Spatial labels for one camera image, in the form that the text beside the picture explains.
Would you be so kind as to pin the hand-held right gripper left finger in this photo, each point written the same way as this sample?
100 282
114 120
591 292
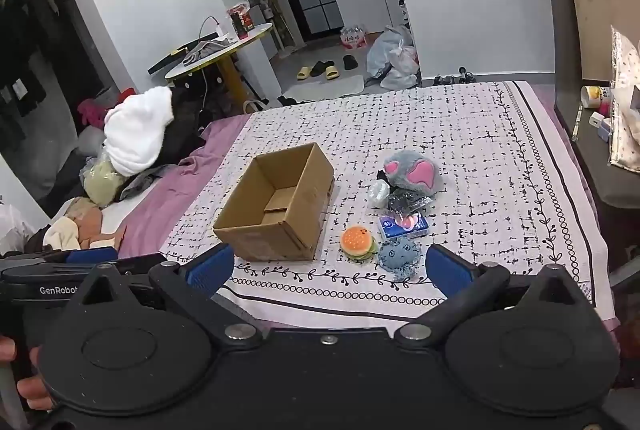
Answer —
210 266

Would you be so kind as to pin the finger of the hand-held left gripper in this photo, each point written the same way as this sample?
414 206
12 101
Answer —
92 255

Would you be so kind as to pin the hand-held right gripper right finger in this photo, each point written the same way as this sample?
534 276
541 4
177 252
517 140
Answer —
449 269

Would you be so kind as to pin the small blue octopus plush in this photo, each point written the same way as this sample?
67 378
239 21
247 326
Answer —
395 254

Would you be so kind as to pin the brown cardboard box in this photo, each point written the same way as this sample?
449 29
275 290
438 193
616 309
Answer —
260 237

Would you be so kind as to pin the blue tissue packet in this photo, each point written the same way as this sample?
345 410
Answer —
402 225

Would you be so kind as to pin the black glitter packet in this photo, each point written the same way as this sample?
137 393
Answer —
406 203

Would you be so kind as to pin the small burger plush toy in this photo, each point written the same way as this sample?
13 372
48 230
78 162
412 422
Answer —
357 241

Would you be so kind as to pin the small white plastic pouch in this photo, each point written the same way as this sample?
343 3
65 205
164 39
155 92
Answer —
378 195

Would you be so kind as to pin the grey-blue plush toy pink ears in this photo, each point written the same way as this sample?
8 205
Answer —
400 177

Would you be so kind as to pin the pale yellow soft bundle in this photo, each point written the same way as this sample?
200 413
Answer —
102 182

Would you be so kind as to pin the person's left hand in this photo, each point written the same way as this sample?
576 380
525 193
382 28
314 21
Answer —
31 390

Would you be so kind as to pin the beige clothing pile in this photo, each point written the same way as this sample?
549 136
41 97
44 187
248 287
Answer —
75 230

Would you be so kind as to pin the pink bed sheet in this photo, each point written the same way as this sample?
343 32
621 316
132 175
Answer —
165 200

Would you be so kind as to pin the white fluffy garment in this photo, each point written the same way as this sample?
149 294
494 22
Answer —
137 130

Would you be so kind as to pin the white black printed blanket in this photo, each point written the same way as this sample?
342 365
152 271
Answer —
450 135

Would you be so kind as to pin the dark clothes pile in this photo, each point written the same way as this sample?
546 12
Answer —
185 125

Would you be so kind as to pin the red garment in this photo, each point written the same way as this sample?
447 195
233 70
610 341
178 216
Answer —
90 108

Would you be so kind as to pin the small black floor item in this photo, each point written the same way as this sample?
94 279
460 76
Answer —
287 100

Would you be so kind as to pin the black dumbbell set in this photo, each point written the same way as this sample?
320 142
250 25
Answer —
450 78

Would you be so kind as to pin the thin grey pen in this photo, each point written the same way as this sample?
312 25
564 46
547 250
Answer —
577 122

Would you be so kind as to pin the black flat board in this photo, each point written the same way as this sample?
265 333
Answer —
167 62

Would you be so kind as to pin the white plug adapter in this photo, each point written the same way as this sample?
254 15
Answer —
597 118

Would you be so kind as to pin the white floor mat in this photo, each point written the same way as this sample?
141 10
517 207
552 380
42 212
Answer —
325 88

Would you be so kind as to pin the yellow slipper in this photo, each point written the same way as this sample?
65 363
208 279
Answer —
332 71
304 73

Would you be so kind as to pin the grey cloth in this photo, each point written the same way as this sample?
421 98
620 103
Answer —
205 51

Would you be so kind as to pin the black slipper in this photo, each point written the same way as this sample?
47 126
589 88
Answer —
350 61
320 68

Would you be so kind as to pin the white yellow cup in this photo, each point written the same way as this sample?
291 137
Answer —
595 96

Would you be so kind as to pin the round white table yellow leg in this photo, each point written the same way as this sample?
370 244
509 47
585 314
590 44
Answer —
242 41

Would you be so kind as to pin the grey plastic bag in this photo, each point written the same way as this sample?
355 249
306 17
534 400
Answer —
387 42

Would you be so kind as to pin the white dotted plastic bag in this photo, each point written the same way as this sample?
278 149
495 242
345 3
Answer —
625 110

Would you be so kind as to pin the red canister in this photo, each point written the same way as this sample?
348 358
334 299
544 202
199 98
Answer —
241 21

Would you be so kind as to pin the pack of water bottles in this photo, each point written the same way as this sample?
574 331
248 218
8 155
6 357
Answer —
354 37

